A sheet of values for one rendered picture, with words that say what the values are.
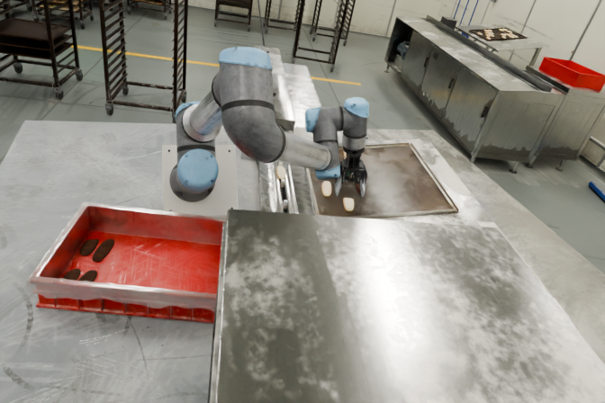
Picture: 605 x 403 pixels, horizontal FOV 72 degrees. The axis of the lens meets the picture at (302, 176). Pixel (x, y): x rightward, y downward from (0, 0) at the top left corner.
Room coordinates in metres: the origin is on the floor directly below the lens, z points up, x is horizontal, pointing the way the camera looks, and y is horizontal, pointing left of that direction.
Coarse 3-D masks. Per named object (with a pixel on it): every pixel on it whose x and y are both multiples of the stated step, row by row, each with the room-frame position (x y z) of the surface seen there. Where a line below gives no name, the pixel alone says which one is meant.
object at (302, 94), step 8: (288, 64) 3.09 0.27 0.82; (288, 72) 2.90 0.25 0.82; (296, 72) 2.94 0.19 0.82; (304, 72) 2.97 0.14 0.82; (288, 80) 2.73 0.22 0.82; (296, 80) 2.76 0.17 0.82; (304, 80) 2.79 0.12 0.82; (288, 88) 2.57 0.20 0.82; (296, 88) 2.60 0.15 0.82; (304, 88) 2.63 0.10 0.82; (312, 88) 2.66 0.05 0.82; (296, 96) 2.46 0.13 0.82; (304, 96) 2.48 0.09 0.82; (312, 96) 2.51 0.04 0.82; (296, 104) 2.32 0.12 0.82; (304, 104) 2.35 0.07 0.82; (312, 104) 2.38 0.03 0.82; (320, 104) 2.40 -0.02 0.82; (296, 112) 2.20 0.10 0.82; (304, 112) 2.23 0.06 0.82; (296, 120) 2.10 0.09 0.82; (304, 120) 2.13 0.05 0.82
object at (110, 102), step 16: (176, 0) 3.33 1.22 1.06; (112, 16) 3.39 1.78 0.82; (176, 16) 3.33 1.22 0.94; (112, 32) 3.39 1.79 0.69; (176, 32) 3.33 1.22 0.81; (176, 48) 3.33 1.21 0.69; (112, 64) 3.32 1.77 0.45; (176, 64) 3.33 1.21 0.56; (112, 80) 3.31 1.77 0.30; (176, 80) 3.33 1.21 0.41; (112, 96) 3.32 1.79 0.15; (176, 96) 3.34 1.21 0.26; (112, 112) 3.26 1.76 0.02
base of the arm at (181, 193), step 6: (174, 168) 1.16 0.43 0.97; (174, 174) 1.12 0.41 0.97; (174, 180) 1.11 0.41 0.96; (174, 186) 1.11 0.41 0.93; (174, 192) 1.11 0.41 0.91; (180, 192) 1.12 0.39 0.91; (186, 192) 1.07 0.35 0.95; (204, 192) 1.11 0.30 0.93; (210, 192) 1.16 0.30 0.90; (180, 198) 1.11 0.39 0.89; (186, 198) 1.10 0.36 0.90; (192, 198) 1.10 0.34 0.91; (198, 198) 1.11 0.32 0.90; (204, 198) 1.14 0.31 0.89
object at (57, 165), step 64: (64, 128) 1.52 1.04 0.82; (128, 128) 1.63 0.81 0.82; (0, 192) 1.04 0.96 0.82; (64, 192) 1.11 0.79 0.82; (128, 192) 1.18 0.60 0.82; (256, 192) 1.34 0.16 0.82; (0, 256) 0.78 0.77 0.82; (0, 320) 0.60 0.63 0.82; (64, 320) 0.63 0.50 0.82; (128, 320) 0.67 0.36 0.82; (0, 384) 0.46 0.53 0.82; (64, 384) 0.48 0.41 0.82; (128, 384) 0.51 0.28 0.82; (192, 384) 0.54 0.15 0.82
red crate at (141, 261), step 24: (120, 240) 0.93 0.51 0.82; (144, 240) 0.95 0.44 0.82; (168, 240) 0.97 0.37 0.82; (72, 264) 0.80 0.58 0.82; (96, 264) 0.82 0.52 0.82; (120, 264) 0.83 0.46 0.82; (144, 264) 0.85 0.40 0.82; (168, 264) 0.87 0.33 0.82; (192, 264) 0.89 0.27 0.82; (216, 264) 0.91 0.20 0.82; (168, 288) 0.79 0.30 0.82; (192, 288) 0.80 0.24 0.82; (216, 288) 0.82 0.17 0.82; (96, 312) 0.66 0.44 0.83; (120, 312) 0.67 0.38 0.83; (144, 312) 0.69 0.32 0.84; (168, 312) 0.69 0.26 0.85; (192, 312) 0.70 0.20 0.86
